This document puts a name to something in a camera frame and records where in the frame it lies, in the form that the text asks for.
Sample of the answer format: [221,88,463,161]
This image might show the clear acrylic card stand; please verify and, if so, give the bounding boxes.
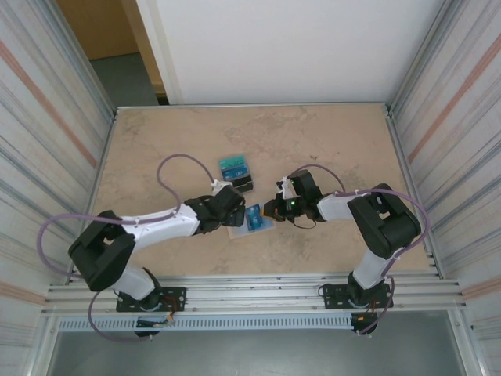
[218,154,255,196]

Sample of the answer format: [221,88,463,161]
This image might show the blue card with white print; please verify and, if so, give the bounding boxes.
[221,165,251,180]

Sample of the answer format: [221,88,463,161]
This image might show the teal card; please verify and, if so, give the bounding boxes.
[218,155,247,170]

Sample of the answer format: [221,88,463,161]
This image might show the translucent corrugated side panel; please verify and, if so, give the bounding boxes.
[385,0,501,376]
[0,0,118,376]

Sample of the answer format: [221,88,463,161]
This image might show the wooden door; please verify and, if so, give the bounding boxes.
[56,0,169,105]

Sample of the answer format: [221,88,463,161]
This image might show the aluminium table frame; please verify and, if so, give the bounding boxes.
[41,102,477,319]

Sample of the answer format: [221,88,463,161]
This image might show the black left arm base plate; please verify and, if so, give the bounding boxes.
[116,287,187,313]

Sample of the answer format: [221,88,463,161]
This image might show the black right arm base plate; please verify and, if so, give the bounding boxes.
[321,282,394,313]

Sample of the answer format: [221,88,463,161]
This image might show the red orange base wires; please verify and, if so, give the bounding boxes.
[354,299,380,324]
[163,297,185,326]

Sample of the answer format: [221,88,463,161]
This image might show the perforated grey cable duct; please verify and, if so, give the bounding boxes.
[57,315,354,332]

